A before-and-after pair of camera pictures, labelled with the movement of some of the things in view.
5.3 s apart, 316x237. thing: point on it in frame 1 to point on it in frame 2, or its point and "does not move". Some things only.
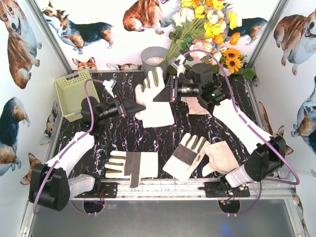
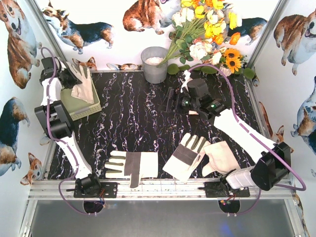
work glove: x=132 y=165 does not move
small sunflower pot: x=231 y=60 does not move
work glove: x=221 y=159 does not move
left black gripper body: x=119 y=106 to x=68 y=80
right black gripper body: x=174 y=89 to x=176 y=101
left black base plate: x=108 y=190 does not move
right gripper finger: x=168 y=94 to x=169 y=103
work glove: x=156 y=113 to x=83 y=90
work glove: x=184 y=156 does not move
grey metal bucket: x=151 y=57 does not move
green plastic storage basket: x=70 y=90 does not move
